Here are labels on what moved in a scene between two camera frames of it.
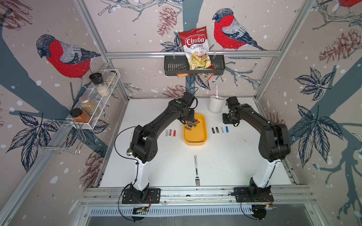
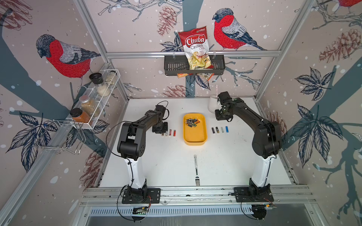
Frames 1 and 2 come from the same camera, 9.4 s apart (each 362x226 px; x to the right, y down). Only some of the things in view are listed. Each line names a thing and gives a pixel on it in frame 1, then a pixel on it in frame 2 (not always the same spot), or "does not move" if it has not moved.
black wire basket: [178, 65] does not move
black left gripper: [191, 117] to [154, 130]
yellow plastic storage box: [197, 136] does not move
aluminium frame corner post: [99, 38] does not move
